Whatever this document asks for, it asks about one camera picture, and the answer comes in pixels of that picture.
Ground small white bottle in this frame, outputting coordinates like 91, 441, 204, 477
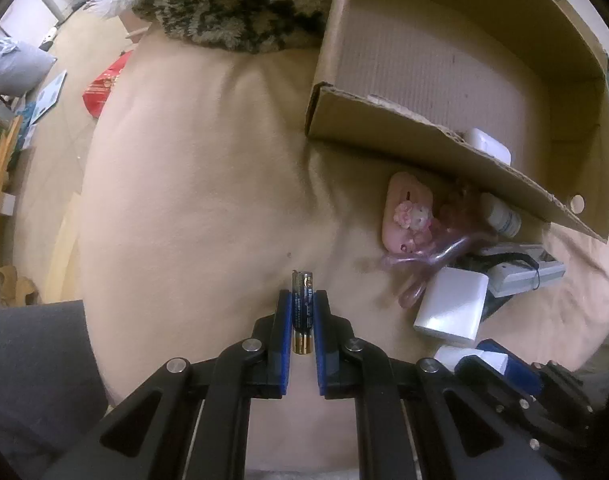
479, 192, 523, 237

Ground clear pink plastic item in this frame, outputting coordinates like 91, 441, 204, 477
382, 185, 483, 311

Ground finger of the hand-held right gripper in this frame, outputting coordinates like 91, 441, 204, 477
477, 339, 544, 397
455, 355, 548, 461

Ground grey plastic bag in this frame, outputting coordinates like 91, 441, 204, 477
0, 39, 58, 97

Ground white cabinet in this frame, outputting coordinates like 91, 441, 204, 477
0, 0, 61, 48

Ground white charger plug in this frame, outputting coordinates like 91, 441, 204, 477
462, 128, 513, 166

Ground small white block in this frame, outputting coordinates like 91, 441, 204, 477
433, 344, 508, 375

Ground shaggy black and white blanket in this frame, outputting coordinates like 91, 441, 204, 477
89, 0, 343, 54

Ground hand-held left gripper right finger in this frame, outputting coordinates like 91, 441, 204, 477
315, 289, 560, 480

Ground beige bed sheet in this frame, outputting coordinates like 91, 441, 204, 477
12, 35, 609, 476

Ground white power adapter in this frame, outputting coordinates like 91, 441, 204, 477
413, 266, 489, 346

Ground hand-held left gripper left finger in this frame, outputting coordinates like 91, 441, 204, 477
44, 289, 291, 480

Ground brown cardboard box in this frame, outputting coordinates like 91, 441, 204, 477
304, 0, 609, 243

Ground grey and white device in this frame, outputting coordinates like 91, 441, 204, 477
485, 243, 566, 298

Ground person's grey trouser leg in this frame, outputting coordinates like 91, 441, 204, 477
0, 299, 110, 480

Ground dark blue battery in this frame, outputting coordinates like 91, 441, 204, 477
290, 270, 315, 356

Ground red bag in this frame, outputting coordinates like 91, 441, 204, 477
82, 51, 133, 119

